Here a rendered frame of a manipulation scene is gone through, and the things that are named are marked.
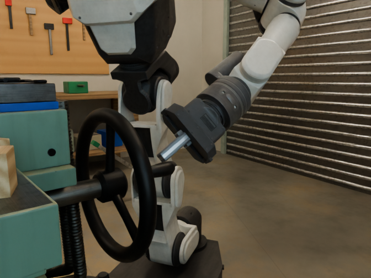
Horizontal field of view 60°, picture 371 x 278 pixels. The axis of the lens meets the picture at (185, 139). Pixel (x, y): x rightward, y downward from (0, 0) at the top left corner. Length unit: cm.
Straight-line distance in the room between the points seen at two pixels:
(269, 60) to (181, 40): 393
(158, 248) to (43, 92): 100
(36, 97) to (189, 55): 415
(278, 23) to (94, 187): 53
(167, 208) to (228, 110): 72
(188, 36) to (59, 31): 171
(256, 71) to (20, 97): 41
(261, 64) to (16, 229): 51
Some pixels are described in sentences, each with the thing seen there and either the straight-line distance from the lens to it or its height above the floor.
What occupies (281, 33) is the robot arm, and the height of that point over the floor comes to 110.
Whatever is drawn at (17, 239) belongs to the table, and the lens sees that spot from 31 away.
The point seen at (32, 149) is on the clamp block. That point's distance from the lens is 53.
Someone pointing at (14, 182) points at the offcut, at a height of 91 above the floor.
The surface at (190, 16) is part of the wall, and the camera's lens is 470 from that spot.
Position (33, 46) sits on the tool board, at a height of 132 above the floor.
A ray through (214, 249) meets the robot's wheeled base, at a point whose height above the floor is 17.
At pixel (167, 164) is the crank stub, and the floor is 87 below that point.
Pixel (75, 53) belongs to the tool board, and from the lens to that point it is 392.
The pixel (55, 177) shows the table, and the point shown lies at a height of 86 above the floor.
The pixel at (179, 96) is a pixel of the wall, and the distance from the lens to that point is 453.
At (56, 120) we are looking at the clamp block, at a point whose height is 94.
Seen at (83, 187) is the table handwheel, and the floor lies 82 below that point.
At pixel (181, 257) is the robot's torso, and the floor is 28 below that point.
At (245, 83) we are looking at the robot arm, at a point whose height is 100.
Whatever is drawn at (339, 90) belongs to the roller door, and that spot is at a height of 89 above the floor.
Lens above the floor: 101
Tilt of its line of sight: 11 degrees down
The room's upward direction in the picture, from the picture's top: straight up
